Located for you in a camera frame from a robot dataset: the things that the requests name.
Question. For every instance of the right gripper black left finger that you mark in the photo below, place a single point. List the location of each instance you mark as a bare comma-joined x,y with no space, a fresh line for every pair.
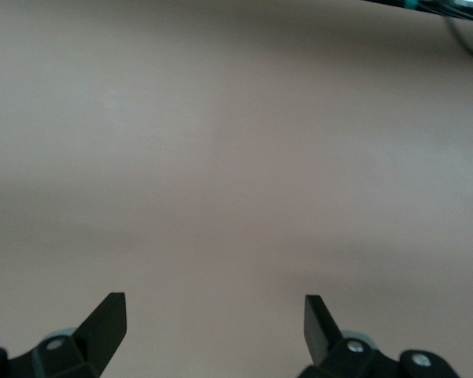
98,334

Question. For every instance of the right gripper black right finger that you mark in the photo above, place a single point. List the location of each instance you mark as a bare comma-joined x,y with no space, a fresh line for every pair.
322,334

